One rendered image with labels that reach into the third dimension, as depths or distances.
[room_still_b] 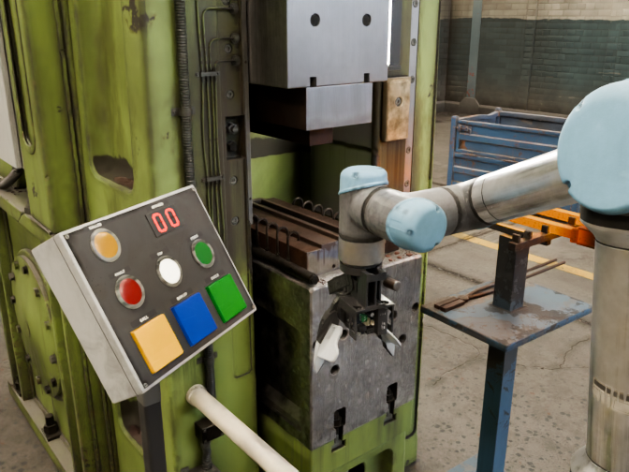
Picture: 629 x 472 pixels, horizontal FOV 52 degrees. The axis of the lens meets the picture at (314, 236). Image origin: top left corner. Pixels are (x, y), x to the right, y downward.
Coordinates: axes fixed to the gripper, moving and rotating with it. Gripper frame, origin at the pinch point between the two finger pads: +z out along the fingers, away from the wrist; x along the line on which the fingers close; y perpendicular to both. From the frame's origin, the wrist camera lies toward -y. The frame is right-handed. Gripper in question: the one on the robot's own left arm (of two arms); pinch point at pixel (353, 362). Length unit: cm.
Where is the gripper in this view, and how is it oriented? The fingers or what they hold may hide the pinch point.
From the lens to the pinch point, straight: 116.1
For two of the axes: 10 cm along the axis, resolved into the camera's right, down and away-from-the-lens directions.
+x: 9.1, -1.3, 3.9
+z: 0.0, 9.5, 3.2
